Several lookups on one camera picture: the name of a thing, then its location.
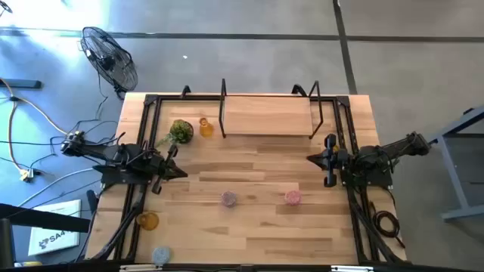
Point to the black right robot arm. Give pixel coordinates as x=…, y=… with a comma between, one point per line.
x=378, y=158

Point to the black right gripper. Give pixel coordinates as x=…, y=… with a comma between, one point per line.
x=332, y=160

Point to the brown patterned candle tin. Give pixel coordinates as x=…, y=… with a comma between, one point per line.
x=228, y=198

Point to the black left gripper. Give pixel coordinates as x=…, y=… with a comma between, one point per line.
x=165, y=166

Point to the white printed sign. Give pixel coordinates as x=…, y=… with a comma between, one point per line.
x=56, y=234

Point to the yellow-white power plug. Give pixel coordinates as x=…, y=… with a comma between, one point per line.
x=26, y=175

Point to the black aluminium rig frame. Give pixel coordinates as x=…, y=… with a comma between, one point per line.
x=196, y=97

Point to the grey metal bench frame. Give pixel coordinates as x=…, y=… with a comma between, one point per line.
x=463, y=214

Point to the wooden shelf with black frame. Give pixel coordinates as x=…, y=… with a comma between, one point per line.
x=264, y=115

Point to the black floor fan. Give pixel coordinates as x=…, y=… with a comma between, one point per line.
x=109, y=62

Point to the pink patterned candle tin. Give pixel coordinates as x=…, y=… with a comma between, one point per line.
x=293, y=197

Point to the amber glass candlestick holder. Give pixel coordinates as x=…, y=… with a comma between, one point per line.
x=147, y=221

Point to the black floor bar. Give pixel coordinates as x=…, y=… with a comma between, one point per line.
x=22, y=84

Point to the black stand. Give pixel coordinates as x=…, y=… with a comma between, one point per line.
x=38, y=219

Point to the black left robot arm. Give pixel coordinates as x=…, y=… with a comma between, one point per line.
x=113, y=151

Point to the succulent plant in dark pot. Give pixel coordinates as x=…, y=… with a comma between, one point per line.
x=181, y=131

